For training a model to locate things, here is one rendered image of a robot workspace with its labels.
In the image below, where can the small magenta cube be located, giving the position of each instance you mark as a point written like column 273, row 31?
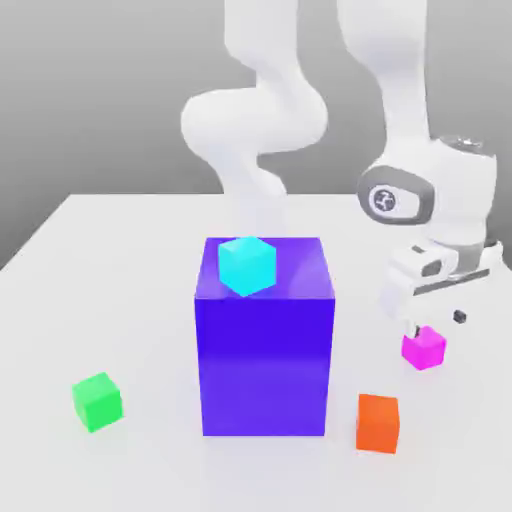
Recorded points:
column 426, row 350

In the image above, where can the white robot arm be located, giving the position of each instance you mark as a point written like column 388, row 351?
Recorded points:
column 256, row 120

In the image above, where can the small orange cube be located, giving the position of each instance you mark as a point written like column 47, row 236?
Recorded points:
column 377, row 424

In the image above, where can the large blue box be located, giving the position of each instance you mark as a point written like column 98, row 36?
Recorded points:
column 264, row 360

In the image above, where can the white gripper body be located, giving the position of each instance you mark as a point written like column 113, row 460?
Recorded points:
column 398, row 300

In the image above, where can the small green cube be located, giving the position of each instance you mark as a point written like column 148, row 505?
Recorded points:
column 97, row 402

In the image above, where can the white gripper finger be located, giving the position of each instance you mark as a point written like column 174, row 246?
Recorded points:
column 460, row 316
column 411, row 327

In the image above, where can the small cyan cube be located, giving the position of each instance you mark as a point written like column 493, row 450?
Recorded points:
column 247, row 266

